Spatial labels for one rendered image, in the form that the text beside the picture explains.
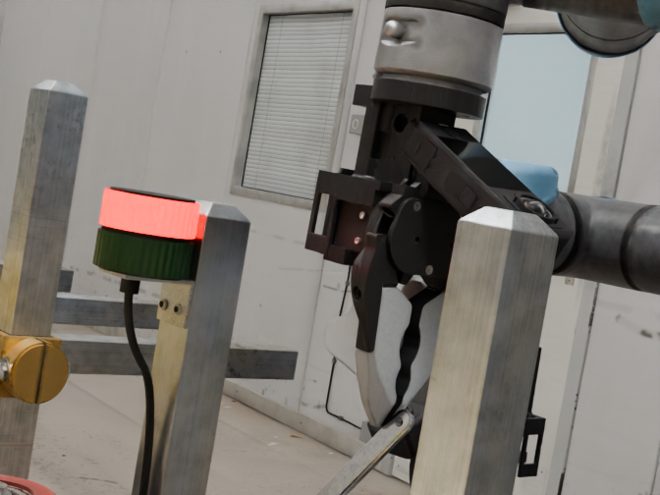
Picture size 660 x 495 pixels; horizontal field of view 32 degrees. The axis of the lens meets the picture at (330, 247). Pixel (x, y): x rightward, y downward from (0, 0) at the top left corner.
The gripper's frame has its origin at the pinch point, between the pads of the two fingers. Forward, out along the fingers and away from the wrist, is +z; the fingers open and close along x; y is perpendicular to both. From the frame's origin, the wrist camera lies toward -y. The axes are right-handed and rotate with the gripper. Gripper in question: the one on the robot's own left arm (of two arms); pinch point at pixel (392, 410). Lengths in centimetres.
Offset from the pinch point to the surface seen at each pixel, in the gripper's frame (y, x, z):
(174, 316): 10.8, 10.0, -2.9
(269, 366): 38.7, -20.0, 6.4
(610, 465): 172, -271, 64
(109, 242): 10.6, 15.6, -7.2
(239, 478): 285, -207, 105
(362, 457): 1.1, 0.7, 3.4
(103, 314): 64, -15, 7
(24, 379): 31.6, 9.3, 6.6
